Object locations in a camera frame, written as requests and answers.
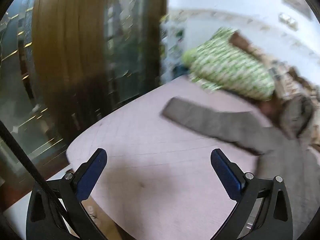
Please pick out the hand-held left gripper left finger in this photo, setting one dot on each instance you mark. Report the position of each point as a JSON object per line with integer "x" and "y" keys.
{"x": 93, "y": 171}

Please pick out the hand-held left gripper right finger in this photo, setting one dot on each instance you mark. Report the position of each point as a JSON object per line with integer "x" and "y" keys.
{"x": 225, "y": 171}

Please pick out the grey quilted jacket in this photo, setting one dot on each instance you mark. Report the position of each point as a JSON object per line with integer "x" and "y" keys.
{"x": 282, "y": 175}

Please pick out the cardboard box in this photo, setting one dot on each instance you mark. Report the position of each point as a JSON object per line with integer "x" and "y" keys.
{"x": 102, "y": 220}

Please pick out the mauve pillow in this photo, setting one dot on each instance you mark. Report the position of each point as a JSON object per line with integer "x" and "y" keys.
{"x": 268, "y": 110}

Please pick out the green checked pillow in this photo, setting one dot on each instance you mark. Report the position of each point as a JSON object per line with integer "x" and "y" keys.
{"x": 230, "y": 67}

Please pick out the beige leaf-print blanket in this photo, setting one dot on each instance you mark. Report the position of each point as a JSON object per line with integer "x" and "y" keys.
{"x": 292, "y": 80}

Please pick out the brown curtain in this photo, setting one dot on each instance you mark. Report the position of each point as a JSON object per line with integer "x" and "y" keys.
{"x": 67, "y": 55}

